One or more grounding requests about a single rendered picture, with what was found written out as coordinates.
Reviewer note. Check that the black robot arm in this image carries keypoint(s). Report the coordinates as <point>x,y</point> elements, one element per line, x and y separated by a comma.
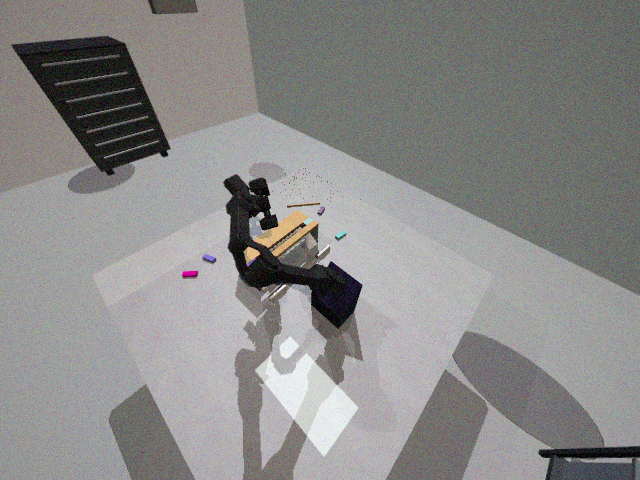
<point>266,269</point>

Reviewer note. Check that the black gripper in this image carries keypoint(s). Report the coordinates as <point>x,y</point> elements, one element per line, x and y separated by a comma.
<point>260,188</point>

